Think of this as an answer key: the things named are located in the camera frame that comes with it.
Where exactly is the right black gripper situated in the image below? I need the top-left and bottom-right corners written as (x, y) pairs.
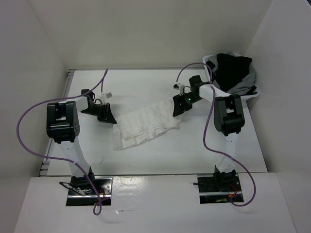
top-left (173, 92), bottom-right (203, 117)

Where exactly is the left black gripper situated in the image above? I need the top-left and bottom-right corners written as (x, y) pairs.
top-left (80, 102), bottom-right (116, 124)

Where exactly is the white pleated skirt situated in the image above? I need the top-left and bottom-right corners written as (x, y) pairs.
top-left (112, 99), bottom-right (183, 150)

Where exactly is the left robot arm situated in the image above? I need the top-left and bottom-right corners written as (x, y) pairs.
top-left (46, 89), bottom-right (117, 194)

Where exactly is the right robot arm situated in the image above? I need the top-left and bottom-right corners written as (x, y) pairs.
top-left (173, 75), bottom-right (245, 191)

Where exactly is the white plastic basket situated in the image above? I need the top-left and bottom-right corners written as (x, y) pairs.
top-left (202, 54), bottom-right (259, 101)

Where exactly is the black skirt in basket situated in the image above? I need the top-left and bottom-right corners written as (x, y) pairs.
top-left (206, 52), bottom-right (258, 96)

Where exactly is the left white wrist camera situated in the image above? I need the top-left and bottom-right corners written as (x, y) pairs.
top-left (99, 92), bottom-right (112, 103)

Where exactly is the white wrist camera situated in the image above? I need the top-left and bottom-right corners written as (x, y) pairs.
top-left (99, 92), bottom-right (112, 103)
top-left (173, 83), bottom-right (185, 96)

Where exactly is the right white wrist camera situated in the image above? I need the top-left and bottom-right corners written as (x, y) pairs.
top-left (173, 83), bottom-right (185, 96)

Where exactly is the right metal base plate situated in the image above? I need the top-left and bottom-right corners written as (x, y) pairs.
top-left (193, 174), bottom-right (244, 204)

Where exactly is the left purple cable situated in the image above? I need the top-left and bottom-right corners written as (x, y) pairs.
top-left (16, 68), bottom-right (109, 216)

